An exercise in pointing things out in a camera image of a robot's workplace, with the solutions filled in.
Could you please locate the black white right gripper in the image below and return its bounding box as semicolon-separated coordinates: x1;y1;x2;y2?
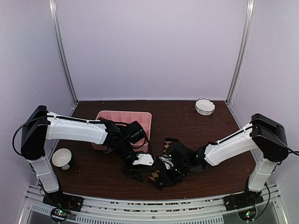
156;161;191;188

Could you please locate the brown checkered sock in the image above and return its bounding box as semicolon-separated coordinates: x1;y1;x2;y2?
149;138;181;190

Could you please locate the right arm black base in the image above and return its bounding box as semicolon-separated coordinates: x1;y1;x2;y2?
223;192;263;211

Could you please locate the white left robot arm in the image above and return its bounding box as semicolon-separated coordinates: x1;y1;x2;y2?
21;105;155;207

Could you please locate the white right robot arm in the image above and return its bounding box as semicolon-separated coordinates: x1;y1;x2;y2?
152;113;289;206

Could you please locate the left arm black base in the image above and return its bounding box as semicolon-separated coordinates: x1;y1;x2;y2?
43;193;84;212

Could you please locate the pink divided plastic tray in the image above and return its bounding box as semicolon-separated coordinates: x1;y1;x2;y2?
91;111;153;151

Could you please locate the white scalloped bowl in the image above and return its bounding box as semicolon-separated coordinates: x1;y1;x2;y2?
195;99;215;116

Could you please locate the aluminium front frame rail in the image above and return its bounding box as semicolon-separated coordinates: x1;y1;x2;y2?
18;183;288;224

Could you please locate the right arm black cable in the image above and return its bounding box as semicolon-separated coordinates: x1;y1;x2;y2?
252;126;299;156

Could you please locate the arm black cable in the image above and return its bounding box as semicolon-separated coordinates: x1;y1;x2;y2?
252;126;299;156
12;116;51;159

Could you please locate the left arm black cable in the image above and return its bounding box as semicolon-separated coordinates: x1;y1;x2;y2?
12;116;51;159

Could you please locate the aluminium right corner post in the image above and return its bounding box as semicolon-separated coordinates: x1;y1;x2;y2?
226;0;255;105

